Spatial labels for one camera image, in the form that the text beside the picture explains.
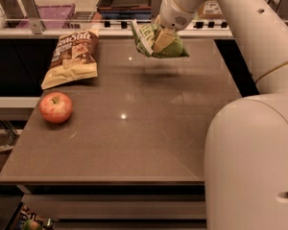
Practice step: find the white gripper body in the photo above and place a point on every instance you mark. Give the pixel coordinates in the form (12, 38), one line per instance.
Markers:
(173, 15)

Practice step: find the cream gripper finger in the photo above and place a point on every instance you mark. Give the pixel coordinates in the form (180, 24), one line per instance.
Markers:
(165, 42)

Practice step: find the green jalapeno chip bag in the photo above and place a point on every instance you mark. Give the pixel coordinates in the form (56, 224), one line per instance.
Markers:
(153, 40)

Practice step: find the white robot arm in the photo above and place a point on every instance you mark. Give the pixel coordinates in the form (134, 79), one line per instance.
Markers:
(246, 147)

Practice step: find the brown sea salt chip bag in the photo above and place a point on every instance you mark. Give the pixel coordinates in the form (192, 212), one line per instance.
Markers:
(74, 59)

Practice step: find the cardboard box with label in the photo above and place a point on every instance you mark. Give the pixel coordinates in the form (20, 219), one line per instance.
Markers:
(210, 10)

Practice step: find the purple plastic crate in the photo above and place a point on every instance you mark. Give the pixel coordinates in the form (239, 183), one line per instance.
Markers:
(51, 17)

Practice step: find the red apple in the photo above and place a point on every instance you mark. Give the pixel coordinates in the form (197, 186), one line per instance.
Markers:
(56, 107)

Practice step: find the colourful items under table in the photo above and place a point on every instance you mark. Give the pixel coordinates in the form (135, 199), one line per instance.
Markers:
(28, 220)

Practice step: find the middle metal rail bracket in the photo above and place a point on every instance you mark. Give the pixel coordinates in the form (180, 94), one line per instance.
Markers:
(155, 7)

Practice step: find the left metal rail bracket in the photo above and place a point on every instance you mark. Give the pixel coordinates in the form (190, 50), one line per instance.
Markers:
(31, 11)

